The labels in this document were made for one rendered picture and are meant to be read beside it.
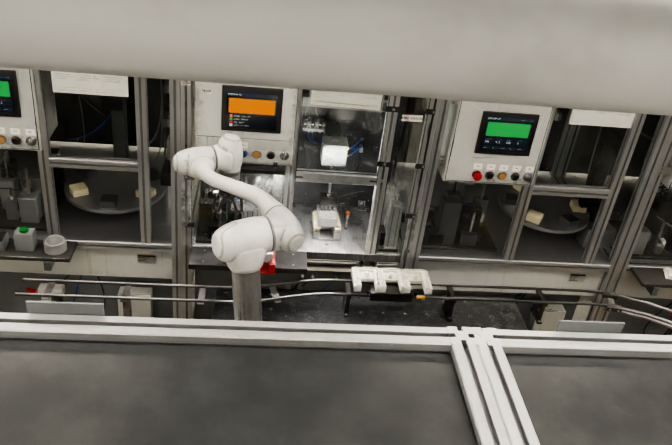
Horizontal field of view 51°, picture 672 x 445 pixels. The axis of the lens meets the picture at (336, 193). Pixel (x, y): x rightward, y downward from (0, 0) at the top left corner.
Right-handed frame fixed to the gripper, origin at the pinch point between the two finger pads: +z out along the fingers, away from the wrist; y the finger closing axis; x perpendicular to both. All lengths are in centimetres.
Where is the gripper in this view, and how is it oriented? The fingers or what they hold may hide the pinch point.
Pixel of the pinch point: (227, 220)
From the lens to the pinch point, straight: 311.5
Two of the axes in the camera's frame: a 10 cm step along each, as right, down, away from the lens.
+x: 0.7, 5.2, -8.5
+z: -1.2, 8.5, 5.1
